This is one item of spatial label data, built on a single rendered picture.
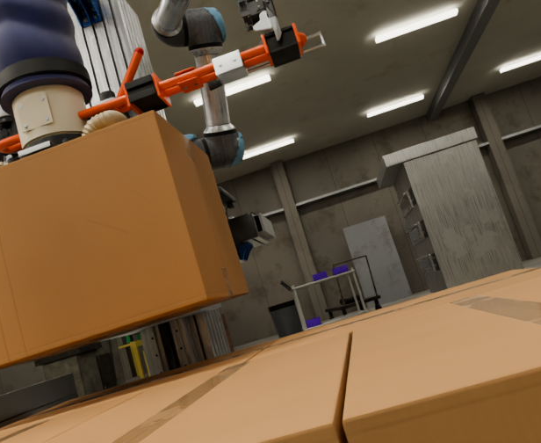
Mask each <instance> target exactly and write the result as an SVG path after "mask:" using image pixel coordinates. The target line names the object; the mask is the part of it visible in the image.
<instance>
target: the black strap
mask: <svg viewBox="0 0 541 443"><path fill-rule="evenodd" d="M46 73H62V74H70V75H73V76H77V77H80V78H81V79H83V80H84V81H85V82H86V83H87V84H88V85H89V86H90V88H91V89H92V84H91V80H90V75H89V72H88V70H87V69H86V68H85V67H84V66H83V65H82V64H80V63H78V62H75V61H72V60H70V59H66V58H61V57H37V58H31V59H27V60H23V61H20V62H15V63H13V64H12V65H10V66H8V67H6V68H5V69H3V70H2V71H1V72H0V100H1V97H2V94H3V91H4V88H5V87H6V86H7V85H9V84H11V83H12V82H14V81H16V80H18V79H19V78H22V77H25V76H32V75H38V74H46Z"/></svg>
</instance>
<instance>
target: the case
mask: <svg viewBox="0 0 541 443"><path fill-rule="evenodd" d="M248 293H249V290H248V286H247V283H246V280H245V277H244V274H243V271H242V266H241V263H240V260H239V257H238V254H237V251H236V248H235V245H234V239H233V237H232V234H231V230H230V228H229V225H228V221H227V217H226V213H225V210H224V207H223V204H222V201H221V198H220V193H219V190H218V186H217V184H216V181H215V177H214V175H213V170H212V166H211V164H210V161H209V157H208V155H207V154H206V153H205V152H204V151H203V150H201V149H200V148H199V147H198V146H196V145H195V144H194V143H193V142H191V141H190V140H189V139H188V138H187V137H185V136H184V135H183V134H182V133H180V132H179V131H178V130H177V129H176V128H174V127H173V126H172V125H171V124H170V123H169V122H168V121H167V120H165V119H164V118H163V117H162V116H161V115H159V114H158V113H157V112H156V111H154V110H152V111H149V112H146V113H143V114H140V115H137V116H135V117H132V118H130V119H128V120H123V121H121V122H119V123H116V124H114V125H111V126H109V127H105V128H102V129H99V130H98V131H95V132H92V133H90V134H86V135H84V136H81V137H78V138H75V139H74V140H71V141H68V142H64V143H62V144H60V145H57V146H54V147H52V148H50V149H45V150H43V151H41V152H38V153H36V154H33V155H30V156H27V157H24V158H22V159H19V160H17V161H14V162H12V163H8V164H6V165H3V166H0V370H1V369H5V368H8V367H14V366H17V365H21V364H25V363H28V362H32V361H35V360H38V359H44V358H48V357H51V356H54V355H57V354H60V353H63V352H67V351H70V350H74V349H76V348H79V347H82V346H85V345H89V344H93V343H96V342H98V341H101V340H104V339H107V338H112V337H115V336H118V335H120V334H123V333H126V332H129V331H132V330H137V329H139V328H142V327H145V326H148V325H151V324H154V323H159V322H161V321H164V320H167V319H170V318H173V317H176V316H181V315H183V314H186V313H190V312H192V311H195V310H198V309H202V308H205V307H209V306H212V305H214V304H217V303H220V302H223V301H228V300H231V299H234V298H236V297H239V296H242V295H245V294H248Z"/></svg>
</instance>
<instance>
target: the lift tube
mask: <svg viewBox="0 0 541 443"><path fill-rule="evenodd" d="M67 8H68V2H67V0H0V72H1V71H2V70H3V69H5V68H6V67H8V66H10V65H12V64H13V63H15V62H20V61H23V60H27V59H31V58H37V57H61V58H66V59H70V60H72V61H75V62H78V63H80V64H82V65H83V66H84V64H83V58H82V55H81V53H80V50H79V48H78V46H77V44H76V43H75V41H74V38H75V26H74V23H73V20H72V18H71V16H70V15H69V13H68V11H67ZM46 84H62V85H67V86H70V87H73V88H75V89H77V90H79V91H80V92H81V93H82V94H83V98H84V102H85V105H87V104H89V102H90V101H91V99H92V97H93V92H92V89H91V88H90V86H89V85H88V84H87V83H86V82H85V81H84V80H83V79H81V78H80V77H77V76H73V75H70V74H62V73H46V74H38V75H32V76H25V77H22V78H19V79H18V80H16V81H14V82H12V83H11V84H9V85H7V86H6V87H5V88H4V91H3V94H2V97H1V100H0V106H1V107H2V109H3V110H4V111H5V112H6V113H8V114H9V115H12V116H14V112H13V109H12V101H13V100H14V98H15V97H16V96H17V95H18V94H20V93H21V92H23V91H26V90H28V89H31V88H33V87H36V86H41V85H46Z"/></svg>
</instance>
